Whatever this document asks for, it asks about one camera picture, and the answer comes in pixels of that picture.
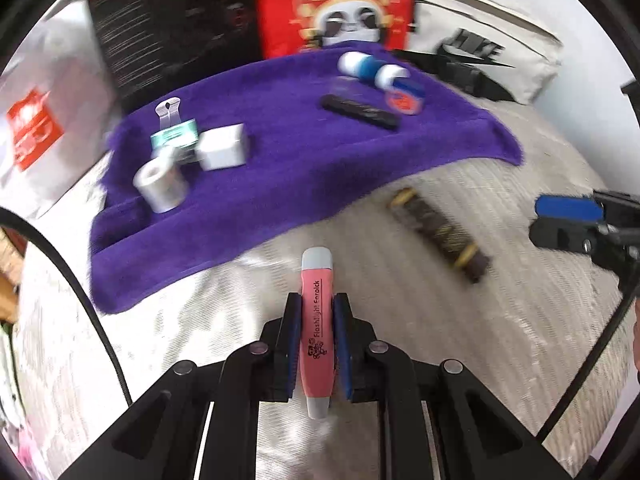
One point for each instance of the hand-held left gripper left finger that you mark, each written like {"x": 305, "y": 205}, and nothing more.
{"x": 292, "y": 347}

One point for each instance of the brown patterned book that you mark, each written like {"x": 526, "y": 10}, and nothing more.
{"x": 9, "y": 270}

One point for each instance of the purple towel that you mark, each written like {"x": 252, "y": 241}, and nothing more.
{"x": 300, "y": 170}

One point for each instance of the blue and white bottle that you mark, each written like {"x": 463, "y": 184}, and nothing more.
{"x": 370, "y": 69}

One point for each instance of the white tote bag black logo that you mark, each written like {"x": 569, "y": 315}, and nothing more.
{"x": 490, "y": 20}

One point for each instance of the pink flashlight earpick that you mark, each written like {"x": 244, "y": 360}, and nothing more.
{"x": 317, "y": 320}

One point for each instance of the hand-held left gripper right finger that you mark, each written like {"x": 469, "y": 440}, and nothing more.
{"x": 343, "y": 347}

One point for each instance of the blue tape roll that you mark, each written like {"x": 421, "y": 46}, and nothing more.
{"x": 406, "y": 97}

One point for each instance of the white cube charger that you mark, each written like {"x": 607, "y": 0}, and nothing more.
{"x": 222, "y": 149}

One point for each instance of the black stick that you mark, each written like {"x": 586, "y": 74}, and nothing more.
{"x": 360, "y": 111}

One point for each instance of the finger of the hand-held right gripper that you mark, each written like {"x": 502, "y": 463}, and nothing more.
{"x": 567, "y": 208}
{"x": 562, "y": 237}

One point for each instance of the black and gold tube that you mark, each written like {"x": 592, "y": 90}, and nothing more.
{"x": 440, "y": 232}

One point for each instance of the striped bed sheet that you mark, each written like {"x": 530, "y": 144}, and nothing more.
{"x": 450, "y": 330}

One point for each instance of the grey tape roll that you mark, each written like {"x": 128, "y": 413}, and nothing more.
{"x": 160, "y": 185}

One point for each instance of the white shopping bag red logo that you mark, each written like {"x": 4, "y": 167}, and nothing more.
{"x": 45, "y": 125}

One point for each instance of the red box with panda print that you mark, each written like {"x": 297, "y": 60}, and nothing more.
{"x": 335, "y": 5}

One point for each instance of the black cardboard box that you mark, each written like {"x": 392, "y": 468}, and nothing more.
{"x": 175, "y": 25}

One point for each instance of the teal binder clip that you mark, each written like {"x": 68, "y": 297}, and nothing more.
{"x": 172, "y": 137}

